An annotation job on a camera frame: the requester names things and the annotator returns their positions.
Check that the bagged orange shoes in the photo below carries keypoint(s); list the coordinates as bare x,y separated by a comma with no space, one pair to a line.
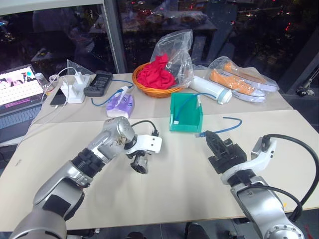
219,63

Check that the black network tester device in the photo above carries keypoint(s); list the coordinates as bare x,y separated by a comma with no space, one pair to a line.
98,82

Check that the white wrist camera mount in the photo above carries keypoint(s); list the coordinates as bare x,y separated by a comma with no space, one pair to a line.
149,144
261,159

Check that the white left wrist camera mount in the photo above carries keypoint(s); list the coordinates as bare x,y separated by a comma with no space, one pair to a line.
149,144

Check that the green plastic bin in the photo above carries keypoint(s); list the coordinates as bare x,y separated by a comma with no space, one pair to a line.
185,125

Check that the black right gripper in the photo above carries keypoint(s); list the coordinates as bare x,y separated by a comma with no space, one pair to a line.
229,156

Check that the small clear plastic cup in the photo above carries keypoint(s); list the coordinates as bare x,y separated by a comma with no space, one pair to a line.
53,78

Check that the orange canvas sneaker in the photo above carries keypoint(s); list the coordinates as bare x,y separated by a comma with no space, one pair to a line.
251,74
236,85

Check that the grey window frame post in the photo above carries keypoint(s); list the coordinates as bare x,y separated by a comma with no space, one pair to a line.
114,37

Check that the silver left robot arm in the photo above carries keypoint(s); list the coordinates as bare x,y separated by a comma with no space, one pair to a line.
62,179

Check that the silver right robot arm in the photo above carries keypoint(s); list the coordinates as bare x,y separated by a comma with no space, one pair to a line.
261,204

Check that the orange wicker basket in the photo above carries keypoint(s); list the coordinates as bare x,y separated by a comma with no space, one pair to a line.
159,92

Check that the white insulated bottle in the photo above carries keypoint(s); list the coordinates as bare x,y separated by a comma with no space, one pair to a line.
207,87

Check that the large clear plastic bag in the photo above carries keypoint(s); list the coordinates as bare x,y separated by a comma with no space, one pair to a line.
174,44

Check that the white power strip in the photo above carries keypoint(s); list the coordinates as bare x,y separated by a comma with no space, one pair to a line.
76,95

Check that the purple tissue pack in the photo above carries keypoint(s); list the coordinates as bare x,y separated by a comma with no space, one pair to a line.
120,108

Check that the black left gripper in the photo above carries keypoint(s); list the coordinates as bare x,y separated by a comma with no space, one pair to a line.
139,156

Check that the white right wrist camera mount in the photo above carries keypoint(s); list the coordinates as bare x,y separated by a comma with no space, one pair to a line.
261,159

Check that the red cloth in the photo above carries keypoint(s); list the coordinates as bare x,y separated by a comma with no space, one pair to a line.
157,74

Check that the black smartphone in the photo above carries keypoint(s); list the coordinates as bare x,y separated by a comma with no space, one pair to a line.
57,98

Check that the clear plastic bottle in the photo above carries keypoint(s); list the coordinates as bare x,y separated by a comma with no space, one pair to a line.
42,82

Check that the grey open laptop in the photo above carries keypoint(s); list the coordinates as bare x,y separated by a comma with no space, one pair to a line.
17,99

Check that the white charger plug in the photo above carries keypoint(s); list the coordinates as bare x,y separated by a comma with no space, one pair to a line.
78,77
66,90

